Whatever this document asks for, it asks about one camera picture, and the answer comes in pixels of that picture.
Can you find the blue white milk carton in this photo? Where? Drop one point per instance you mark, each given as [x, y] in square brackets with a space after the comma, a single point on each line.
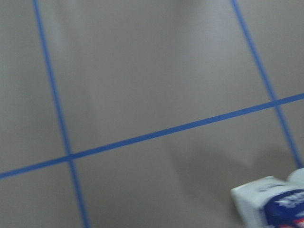
[270, 203]

